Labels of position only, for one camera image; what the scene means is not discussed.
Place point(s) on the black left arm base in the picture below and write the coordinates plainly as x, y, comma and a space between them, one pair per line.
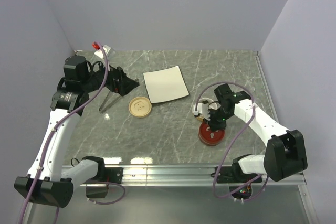
110, 179

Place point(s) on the white square plate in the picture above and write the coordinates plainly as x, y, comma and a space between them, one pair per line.
165, 85

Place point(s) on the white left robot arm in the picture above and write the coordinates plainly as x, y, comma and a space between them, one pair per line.
46, 183

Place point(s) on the beige round lid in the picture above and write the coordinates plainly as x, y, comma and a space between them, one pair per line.
140, 107

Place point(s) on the red round lid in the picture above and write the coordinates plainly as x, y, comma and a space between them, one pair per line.
212, 134

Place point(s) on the steel-lined red bowl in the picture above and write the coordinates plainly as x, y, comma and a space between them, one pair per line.
210, 141

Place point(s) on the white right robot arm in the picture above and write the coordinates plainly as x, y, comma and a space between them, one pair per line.
285, 153

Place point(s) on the beige white-lined bowl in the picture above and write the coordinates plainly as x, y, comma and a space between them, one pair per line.
211, 105

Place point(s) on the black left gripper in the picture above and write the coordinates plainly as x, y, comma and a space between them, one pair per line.
125, 84

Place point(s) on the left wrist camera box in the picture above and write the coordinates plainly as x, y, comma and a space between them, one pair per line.
76, 68

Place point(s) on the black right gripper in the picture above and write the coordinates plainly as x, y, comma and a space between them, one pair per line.
213, 125

